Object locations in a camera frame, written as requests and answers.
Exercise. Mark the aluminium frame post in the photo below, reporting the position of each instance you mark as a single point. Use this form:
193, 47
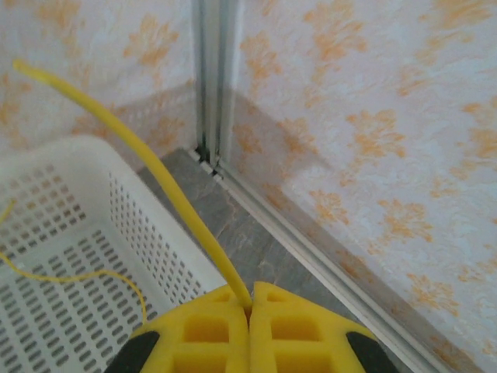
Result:
215, 77

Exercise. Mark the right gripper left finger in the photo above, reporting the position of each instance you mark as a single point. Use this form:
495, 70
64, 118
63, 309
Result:
202, 342

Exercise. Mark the aluminium table side rail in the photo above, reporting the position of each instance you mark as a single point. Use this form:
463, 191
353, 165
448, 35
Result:
310, 258

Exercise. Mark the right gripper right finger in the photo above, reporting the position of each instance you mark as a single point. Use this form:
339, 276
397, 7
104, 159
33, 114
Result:
303, 342

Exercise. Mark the white plastic basket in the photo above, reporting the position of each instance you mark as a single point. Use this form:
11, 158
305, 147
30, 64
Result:
77, 175

